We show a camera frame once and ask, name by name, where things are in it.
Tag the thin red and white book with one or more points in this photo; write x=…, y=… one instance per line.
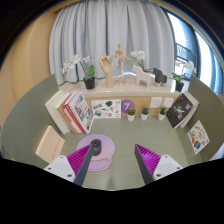
x=70, y=118

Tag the round purple number sticker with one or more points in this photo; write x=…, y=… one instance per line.
x=126, y=105

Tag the dark grey wooden horse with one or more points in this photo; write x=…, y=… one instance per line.
x=159, y=77

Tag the colourful food sticker sheet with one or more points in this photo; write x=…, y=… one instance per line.
x=199, y=136

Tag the beige booklet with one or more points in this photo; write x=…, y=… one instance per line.
x=50, y=145

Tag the black cover book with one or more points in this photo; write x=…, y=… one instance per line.
x=180, y=111

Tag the red-spined photo cover book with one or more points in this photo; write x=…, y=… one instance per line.
x=81, y=113

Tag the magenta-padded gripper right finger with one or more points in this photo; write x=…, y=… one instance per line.
x=168, y=166

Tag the wooden artist mannequin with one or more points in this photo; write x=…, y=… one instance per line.
x=120, y=56

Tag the pink wooden horse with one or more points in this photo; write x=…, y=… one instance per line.
x=141, y=76

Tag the window with dark frame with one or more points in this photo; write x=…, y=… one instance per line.
x=181, y=36

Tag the wooden hand model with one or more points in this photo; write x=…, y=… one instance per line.
x=107, y=66

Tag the white orchid in black pot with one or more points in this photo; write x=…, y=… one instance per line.
x=179, y=86
x=89, y=82

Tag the grey curtain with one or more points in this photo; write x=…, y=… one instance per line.
x=100, y=30

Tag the white orchid in dark pot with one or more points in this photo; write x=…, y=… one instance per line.
x=138, y=55

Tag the purple mouse pad with wrist rest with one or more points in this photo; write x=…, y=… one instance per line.
x=106, y=146

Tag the white wall socket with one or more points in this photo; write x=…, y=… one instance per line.
x=155, y=102
x=168, y=102

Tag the light wood desk shelf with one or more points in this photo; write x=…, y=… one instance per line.
x=113, y=90

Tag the small succulent in white pot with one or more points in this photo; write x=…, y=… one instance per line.
x=144, y=116
x=131, y=117

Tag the thick white book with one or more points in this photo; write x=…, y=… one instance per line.
x=53, y=110

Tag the white sticker sheet with drawings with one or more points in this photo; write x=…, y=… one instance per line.
x=106, y=109

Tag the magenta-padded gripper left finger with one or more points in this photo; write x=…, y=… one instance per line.
x=58, y=166

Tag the spiky succulent in white pot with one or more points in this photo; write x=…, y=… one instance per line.
x=162, y=116

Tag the brown kraft book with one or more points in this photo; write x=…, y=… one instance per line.
x=63, y=115

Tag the black computer mouse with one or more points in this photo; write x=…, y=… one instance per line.
x=96, y=148

